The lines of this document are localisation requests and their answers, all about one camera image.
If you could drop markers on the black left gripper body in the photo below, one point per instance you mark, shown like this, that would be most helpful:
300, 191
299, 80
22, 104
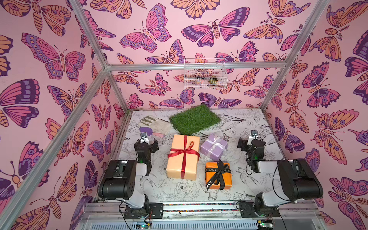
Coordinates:
151, 150

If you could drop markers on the orange gift box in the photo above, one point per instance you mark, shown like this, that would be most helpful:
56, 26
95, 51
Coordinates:
218, 175

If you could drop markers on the large tan gift box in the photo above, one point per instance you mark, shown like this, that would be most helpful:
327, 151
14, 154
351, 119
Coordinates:
183, 156

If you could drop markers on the lilac gift box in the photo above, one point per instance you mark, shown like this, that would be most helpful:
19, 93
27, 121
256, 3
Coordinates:
204, 151

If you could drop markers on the black lettered ribbon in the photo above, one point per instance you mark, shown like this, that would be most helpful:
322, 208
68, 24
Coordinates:
217, 174

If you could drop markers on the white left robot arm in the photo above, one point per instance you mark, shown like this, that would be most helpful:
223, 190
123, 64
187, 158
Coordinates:
120, 177

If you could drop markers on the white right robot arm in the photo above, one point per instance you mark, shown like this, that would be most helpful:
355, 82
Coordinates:
297, 179

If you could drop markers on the white satin ribbon bow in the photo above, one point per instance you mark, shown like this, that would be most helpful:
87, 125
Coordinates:
215, 146

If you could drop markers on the red ribbon bow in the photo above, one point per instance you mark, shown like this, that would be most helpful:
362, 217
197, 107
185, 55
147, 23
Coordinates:
184, 152

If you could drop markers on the purple pink hand trowel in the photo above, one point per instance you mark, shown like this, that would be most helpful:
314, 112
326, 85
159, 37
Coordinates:
150, 132

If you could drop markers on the beige gardening glove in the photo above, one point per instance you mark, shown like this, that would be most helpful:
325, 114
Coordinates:
157, 125

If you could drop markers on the green artificial grass mat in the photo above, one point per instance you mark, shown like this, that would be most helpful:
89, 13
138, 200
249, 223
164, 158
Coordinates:
194, 120

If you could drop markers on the green item in basket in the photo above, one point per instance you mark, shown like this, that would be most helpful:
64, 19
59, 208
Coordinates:
213, 81

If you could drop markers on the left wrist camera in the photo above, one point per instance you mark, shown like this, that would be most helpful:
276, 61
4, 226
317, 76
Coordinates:
144, 138

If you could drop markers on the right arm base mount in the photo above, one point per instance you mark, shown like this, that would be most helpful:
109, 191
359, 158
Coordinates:
258, 211

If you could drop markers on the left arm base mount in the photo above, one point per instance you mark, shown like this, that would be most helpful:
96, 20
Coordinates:
143, 211

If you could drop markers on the aluminium front rail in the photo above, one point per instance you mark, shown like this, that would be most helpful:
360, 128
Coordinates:
210, 215

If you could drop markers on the white wire basket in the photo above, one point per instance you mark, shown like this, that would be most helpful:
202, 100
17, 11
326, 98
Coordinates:
196, 75

